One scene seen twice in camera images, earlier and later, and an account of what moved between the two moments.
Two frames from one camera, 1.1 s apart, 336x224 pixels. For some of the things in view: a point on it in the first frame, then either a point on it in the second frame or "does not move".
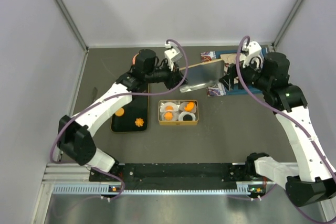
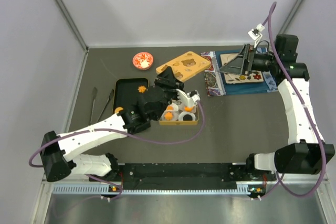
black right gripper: [232, 72] → [240, 64]
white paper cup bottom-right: [184, 113] does not move
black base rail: [142, 176] does not move
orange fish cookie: [190, 106] does not move
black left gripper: [174, 78] → [167, 78]
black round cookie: [187, 117] does not move
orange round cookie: [119, 112] does not move
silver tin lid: [198, 77] → [186, 65]
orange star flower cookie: [168, 116] does not move
